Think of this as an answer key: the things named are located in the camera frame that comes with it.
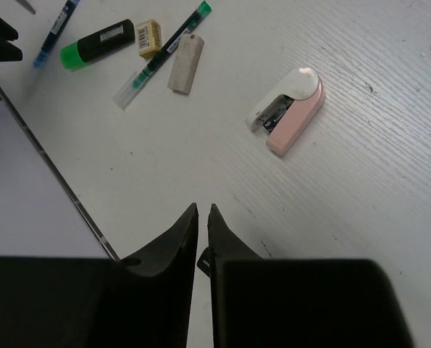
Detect black handled scissors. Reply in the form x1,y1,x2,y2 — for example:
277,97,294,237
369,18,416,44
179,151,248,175
15,0,36,15

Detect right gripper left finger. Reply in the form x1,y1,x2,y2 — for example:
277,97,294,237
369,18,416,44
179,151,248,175
0,204,198,347

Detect green gel pen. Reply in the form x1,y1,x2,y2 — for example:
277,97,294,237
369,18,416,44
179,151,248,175
113,1,212,110

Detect grey eraser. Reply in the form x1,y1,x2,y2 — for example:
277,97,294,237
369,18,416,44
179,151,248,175
167,34,205,95

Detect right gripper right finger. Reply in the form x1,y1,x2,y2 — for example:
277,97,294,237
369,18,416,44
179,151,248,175
208,205,414,347

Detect green black highlighter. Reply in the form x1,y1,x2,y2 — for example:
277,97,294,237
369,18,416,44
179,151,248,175
60,19,135,70

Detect blue gel pen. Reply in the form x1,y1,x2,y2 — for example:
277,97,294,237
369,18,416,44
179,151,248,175
33,0,80,68

